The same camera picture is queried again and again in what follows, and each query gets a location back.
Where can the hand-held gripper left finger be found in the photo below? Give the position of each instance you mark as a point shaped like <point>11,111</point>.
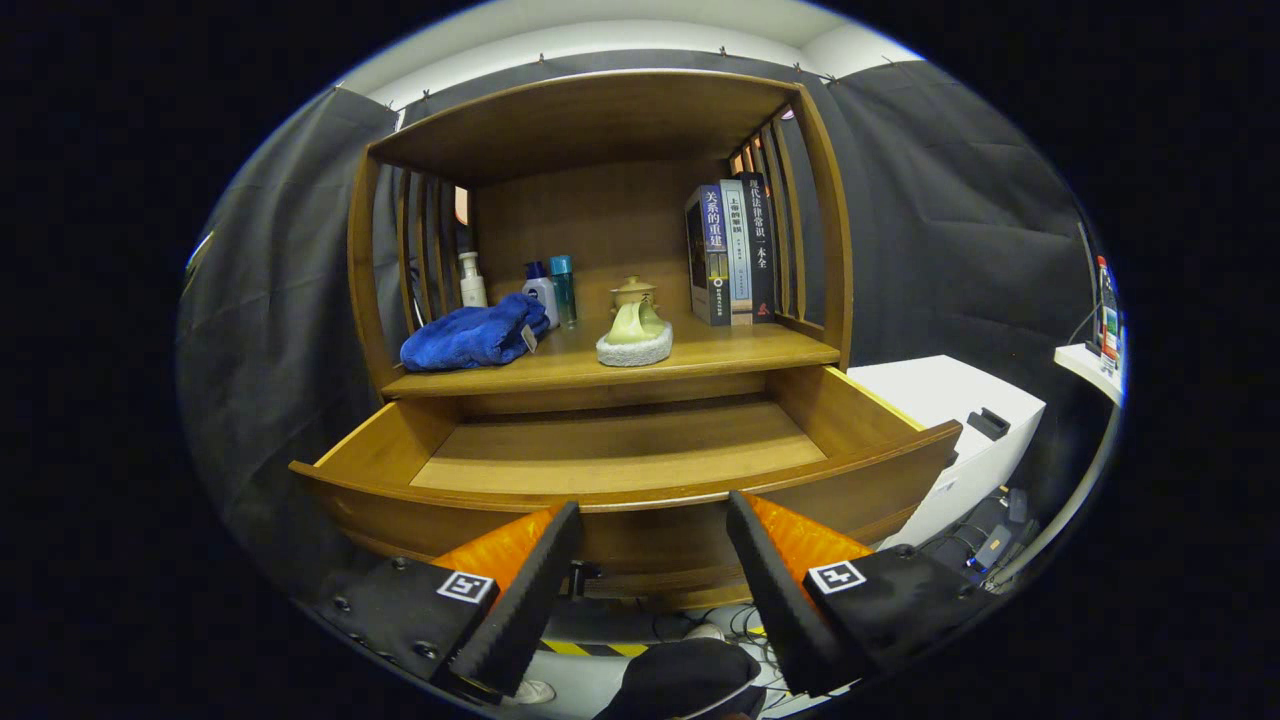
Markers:
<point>530,610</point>

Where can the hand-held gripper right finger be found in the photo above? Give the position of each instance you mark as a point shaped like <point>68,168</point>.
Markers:
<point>780,610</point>

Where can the wooden drawer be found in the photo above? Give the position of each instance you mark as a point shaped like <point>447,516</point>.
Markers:
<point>620,440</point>

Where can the white drawer unit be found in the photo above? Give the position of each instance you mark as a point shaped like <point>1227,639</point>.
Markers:
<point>930,390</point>

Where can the wooden countertop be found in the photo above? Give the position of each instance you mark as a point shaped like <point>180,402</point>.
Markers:
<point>740,345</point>

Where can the wooden cabinet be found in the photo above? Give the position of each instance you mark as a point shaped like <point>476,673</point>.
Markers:
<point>590,220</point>

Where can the person's white shoe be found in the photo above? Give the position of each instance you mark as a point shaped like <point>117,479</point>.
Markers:
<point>705,632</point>
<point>535,692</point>

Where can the person's dark trouser leg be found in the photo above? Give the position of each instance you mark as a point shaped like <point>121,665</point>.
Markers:
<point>680,680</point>

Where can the black electronic device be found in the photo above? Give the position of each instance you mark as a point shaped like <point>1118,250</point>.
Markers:
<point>990,545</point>

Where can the blue towel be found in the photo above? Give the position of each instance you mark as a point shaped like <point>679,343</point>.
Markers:
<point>470,335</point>

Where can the white lotion bottle blue cap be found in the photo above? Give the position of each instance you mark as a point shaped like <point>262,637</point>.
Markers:
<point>543,290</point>

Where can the teal clear bottle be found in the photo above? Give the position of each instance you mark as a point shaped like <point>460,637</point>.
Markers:
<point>563,290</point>

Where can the white pump bottle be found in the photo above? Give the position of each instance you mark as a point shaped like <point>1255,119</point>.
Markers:
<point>473,290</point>

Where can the beige lidded teacup with saucer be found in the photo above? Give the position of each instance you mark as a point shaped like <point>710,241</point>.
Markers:
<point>633,290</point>

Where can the black spine book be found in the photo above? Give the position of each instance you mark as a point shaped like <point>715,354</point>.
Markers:
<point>762,250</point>

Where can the pale spine book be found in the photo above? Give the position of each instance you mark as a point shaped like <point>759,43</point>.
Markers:
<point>738,250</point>

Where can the blue spine book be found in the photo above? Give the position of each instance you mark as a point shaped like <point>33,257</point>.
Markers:
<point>712,250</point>

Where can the white side table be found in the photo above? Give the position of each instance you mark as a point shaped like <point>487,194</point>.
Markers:
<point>1085,362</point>

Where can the red label water bottle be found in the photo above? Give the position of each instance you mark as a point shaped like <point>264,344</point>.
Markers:
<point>1108,325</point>

